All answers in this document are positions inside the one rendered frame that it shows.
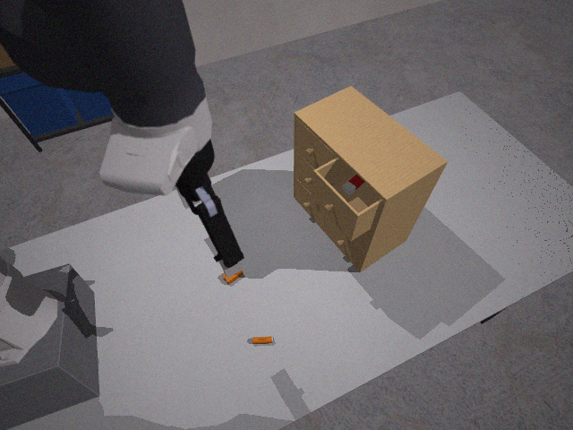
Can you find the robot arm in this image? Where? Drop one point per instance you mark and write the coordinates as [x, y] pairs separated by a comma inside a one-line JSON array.
[[138, 53]]

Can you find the small tan wooden chest of drawers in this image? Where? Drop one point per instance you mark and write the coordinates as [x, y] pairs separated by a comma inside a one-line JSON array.
[[397, 165]]

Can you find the orange aa battery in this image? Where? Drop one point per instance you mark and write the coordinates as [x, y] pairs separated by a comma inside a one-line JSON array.
[[261, 340]]

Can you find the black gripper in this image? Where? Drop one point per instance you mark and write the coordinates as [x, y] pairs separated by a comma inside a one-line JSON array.
[[193, 185]]

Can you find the red and white eraser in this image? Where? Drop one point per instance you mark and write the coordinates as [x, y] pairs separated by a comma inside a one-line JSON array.
[[352, 184]]

